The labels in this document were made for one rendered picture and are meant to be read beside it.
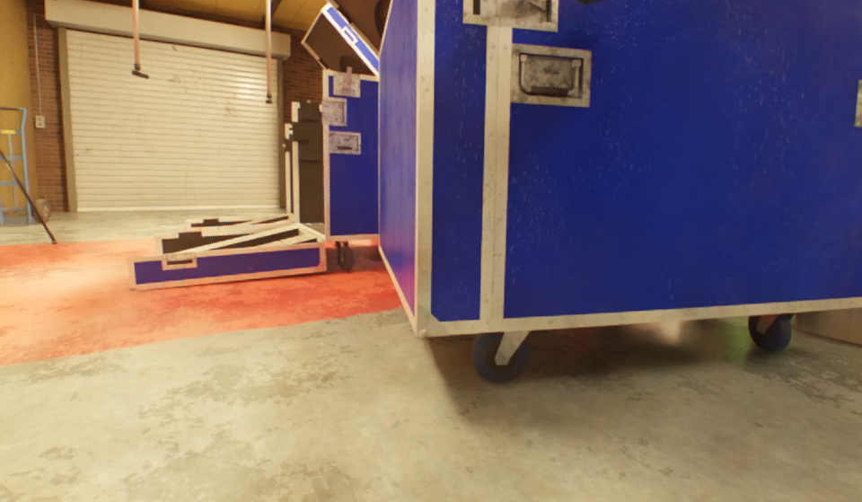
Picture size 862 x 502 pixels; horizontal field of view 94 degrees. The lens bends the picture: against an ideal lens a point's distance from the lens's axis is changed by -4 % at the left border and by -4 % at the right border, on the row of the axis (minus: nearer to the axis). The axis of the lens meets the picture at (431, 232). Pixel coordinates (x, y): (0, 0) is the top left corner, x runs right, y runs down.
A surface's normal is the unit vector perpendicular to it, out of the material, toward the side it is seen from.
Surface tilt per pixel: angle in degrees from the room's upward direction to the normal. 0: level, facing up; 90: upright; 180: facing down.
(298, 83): 90
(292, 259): 90
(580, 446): 0
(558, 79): 90
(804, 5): 90
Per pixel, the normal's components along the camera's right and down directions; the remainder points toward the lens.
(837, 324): -0.86, 0.04
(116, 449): 0.01, -0.99
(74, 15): 0.51, 0.10
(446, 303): 0.19, 0.11
